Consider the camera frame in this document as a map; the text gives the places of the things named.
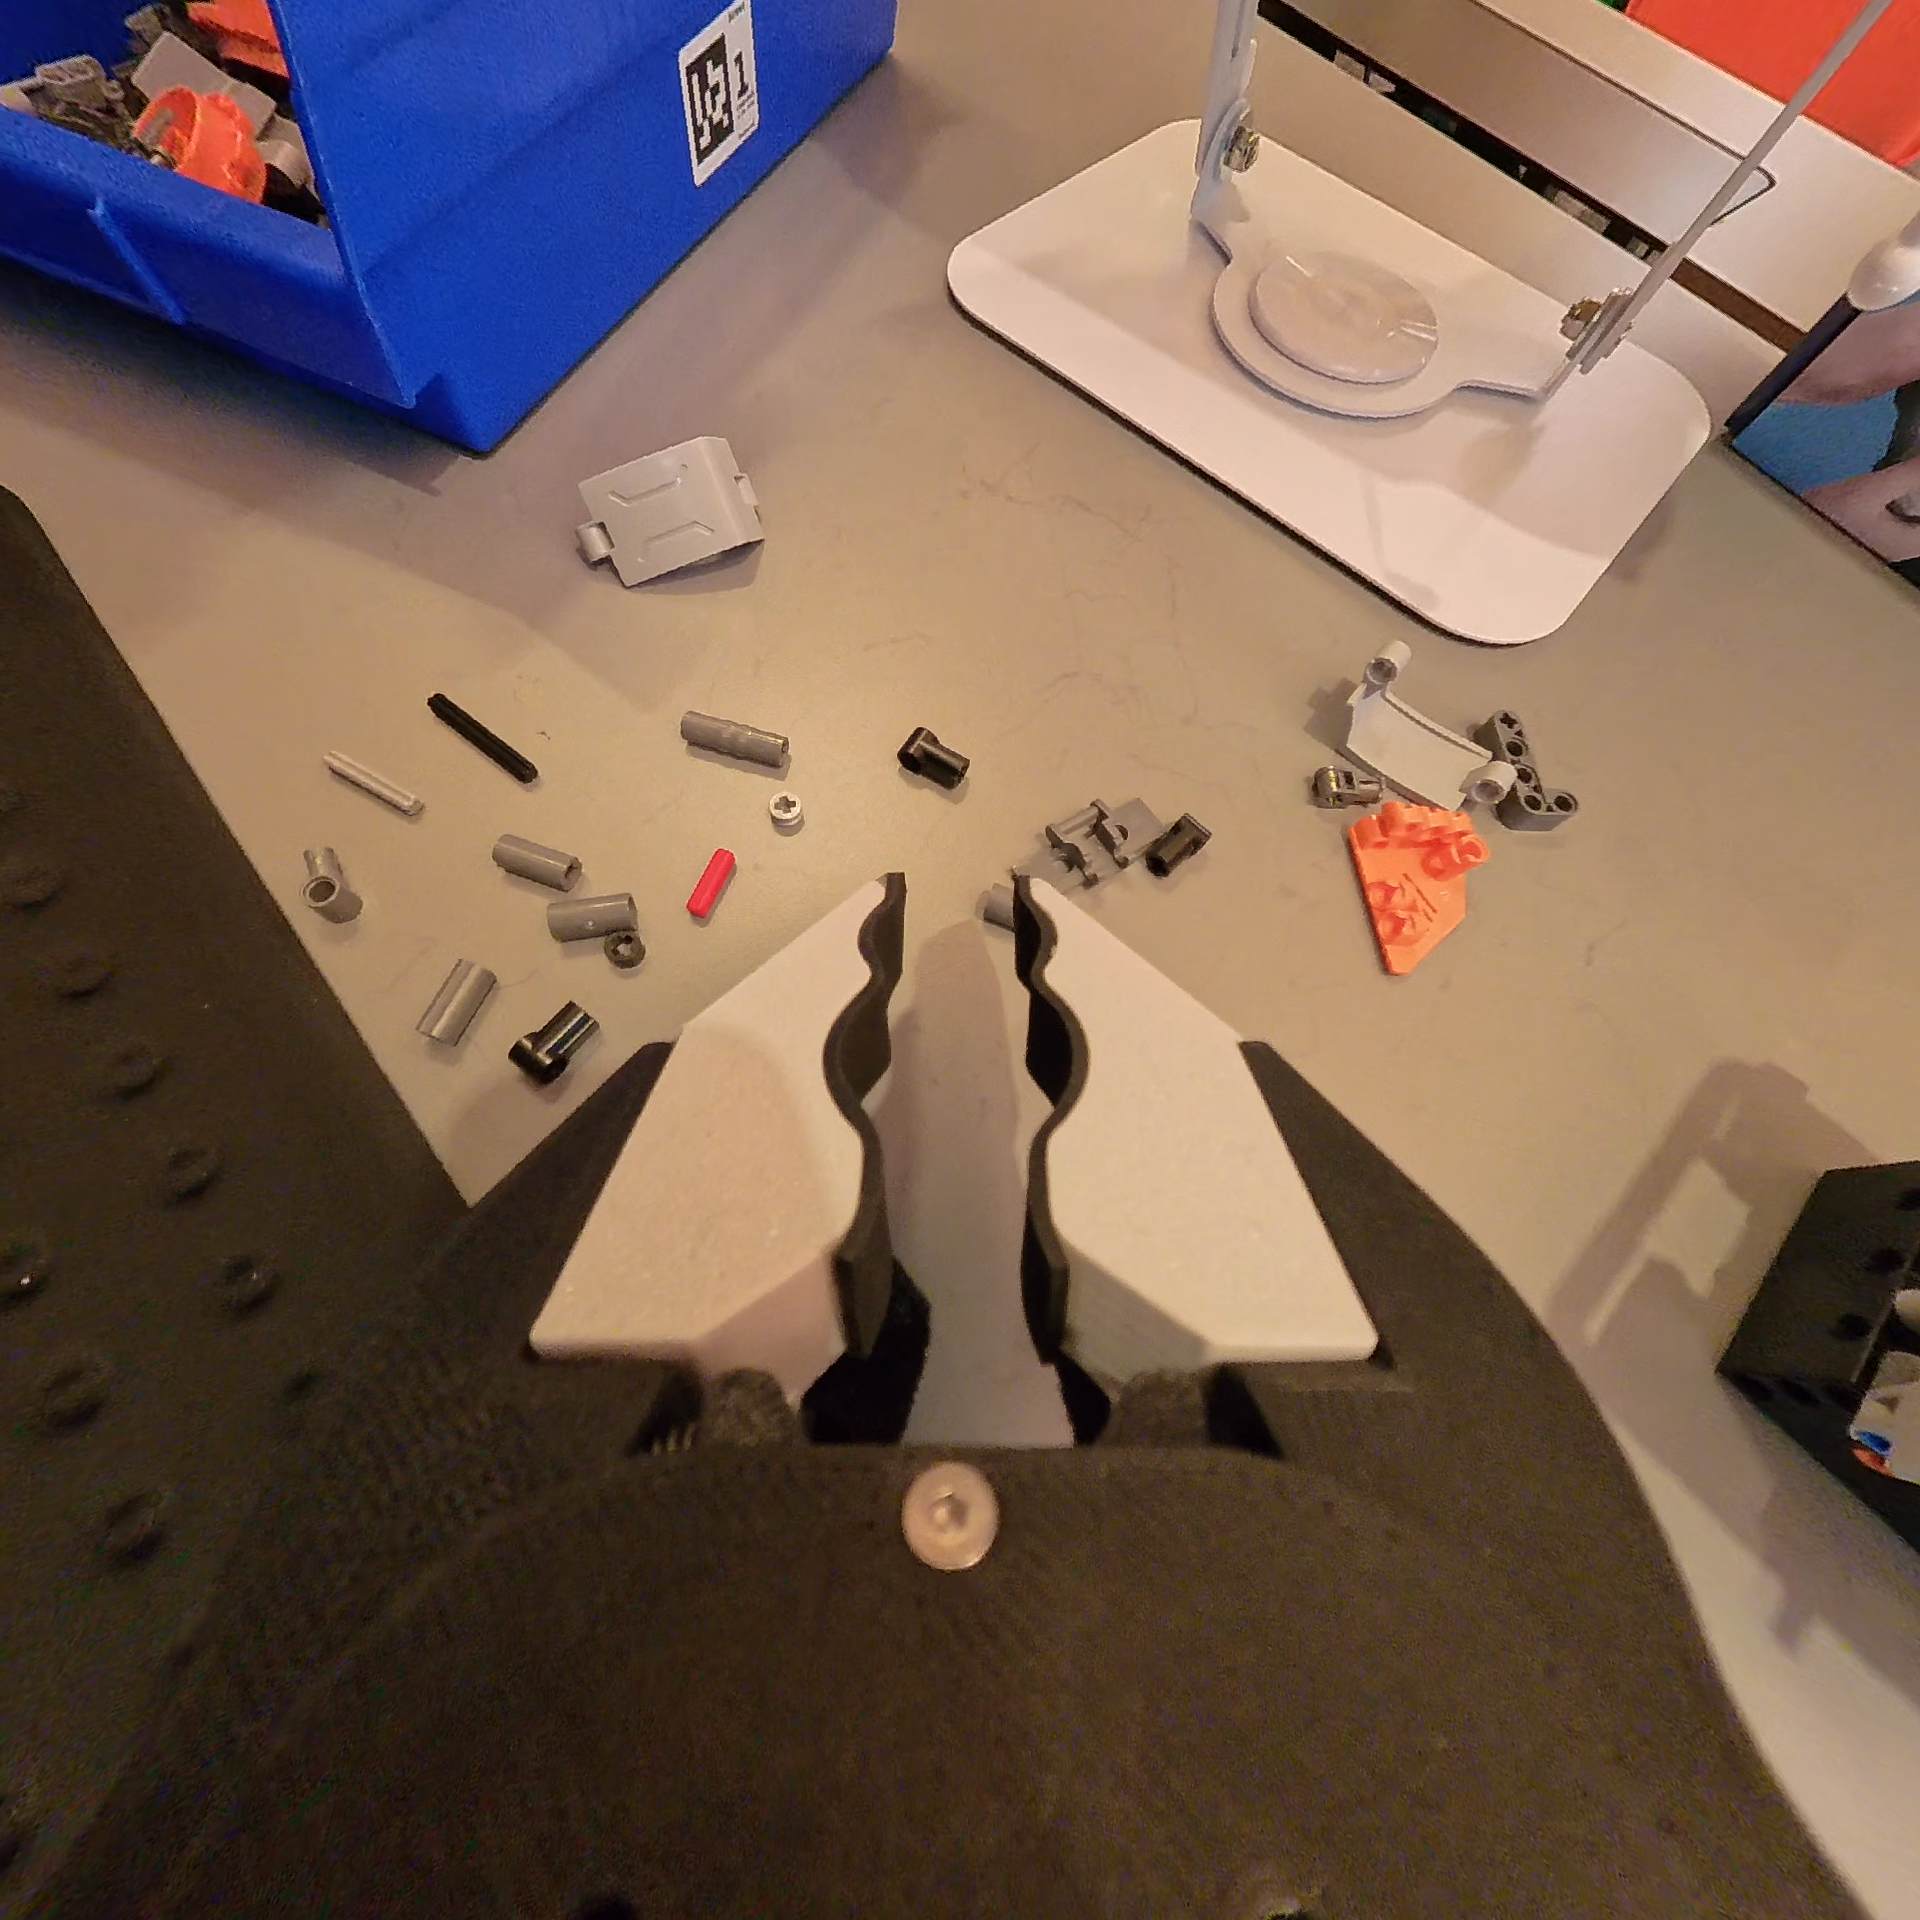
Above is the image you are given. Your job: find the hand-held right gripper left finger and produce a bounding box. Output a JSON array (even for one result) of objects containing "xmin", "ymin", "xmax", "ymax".
[{"xmin": 528, "ymin": 874, "xmax": 912, "ymax": 1401}]

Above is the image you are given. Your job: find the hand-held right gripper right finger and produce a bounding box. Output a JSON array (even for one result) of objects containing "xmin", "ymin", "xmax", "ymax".
[{"xmin": 1011, "ymin": 876, "xmax": 1379, "ymax": 1365}]

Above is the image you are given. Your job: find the black toy axle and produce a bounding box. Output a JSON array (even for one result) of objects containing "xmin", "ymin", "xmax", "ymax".
[{"xmin": 427, "ymin": 691, "xmax": 539, "ymax": 784}]

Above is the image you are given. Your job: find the blue plastic bin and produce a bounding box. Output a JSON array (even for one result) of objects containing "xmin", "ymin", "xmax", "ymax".
[{"xmin": 0, "ymin": 0, "xmax": 898, "ymax": 456}]

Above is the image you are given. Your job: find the pile of toy building parts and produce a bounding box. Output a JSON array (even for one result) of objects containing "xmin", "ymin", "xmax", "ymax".
[{"xmin": 0, "ymin": 0, "xmax": 324, "ymax": 220}]

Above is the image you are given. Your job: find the orange toy wedge piece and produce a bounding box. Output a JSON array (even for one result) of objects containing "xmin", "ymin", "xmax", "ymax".
[{"xmin": 1344, "ymin": 800, "xmax": 1493, "ymax": 978}]

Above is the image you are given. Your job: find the grey toy hinge assembly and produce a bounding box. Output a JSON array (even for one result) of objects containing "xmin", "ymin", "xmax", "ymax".
[{"xmin": 1036, "ymin": 797, "xmax": 1163, "ymax": 890}]

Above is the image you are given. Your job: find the grey arched panel with pins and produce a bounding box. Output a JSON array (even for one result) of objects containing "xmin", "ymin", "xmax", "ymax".
[{"xmin": 1308, "ymin": 640, "xmax": 1520, "ymax": 811}]

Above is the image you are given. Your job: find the dark grey angled toy beam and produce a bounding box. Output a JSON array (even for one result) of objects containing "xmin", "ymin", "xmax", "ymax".
[{"xmin": 1473, "ymin": 712, "xmax": 1581, "ymax": 832}]

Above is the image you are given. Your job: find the black perforated board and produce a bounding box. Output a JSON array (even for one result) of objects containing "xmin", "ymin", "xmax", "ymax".
[{"xmin": 0, "ymin": 482, "xmax": 474, "ymax": 1920}]

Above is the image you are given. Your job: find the black block with holes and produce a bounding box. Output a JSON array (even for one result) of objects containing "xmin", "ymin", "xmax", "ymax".
[{"xmin": 1716, "ymin": 1162, "xmax": 1920, "ymax": 1519}]

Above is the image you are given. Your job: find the grey curved toy panel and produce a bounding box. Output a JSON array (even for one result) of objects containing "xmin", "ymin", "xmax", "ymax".
[{"xmin": 577, "ymin": 435, "xmax": 769, "ymax": 589}]

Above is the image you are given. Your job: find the white metal stand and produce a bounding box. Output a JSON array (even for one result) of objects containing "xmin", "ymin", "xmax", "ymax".
[{"xmin": 948, "ymin": 0, "xmax": 1900, "ymax": 648}]

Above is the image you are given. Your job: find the blue picture box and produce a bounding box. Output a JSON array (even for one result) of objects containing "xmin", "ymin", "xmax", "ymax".
[{"xmin": 1728, "ymin": 299, "xmax": 1920, "ymax": 564}]

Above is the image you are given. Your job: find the beige shelf board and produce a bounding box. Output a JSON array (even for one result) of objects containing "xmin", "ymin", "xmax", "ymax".
[{"xmin": 1259, "ymin": 0, "xmax": 1920, "ymax": 338}]

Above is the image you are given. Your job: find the orange panel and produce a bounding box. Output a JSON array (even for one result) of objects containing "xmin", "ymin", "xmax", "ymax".
[{"xmin": 1627, "ymin": 0, "xmax": 1920, "ymax": 129}]

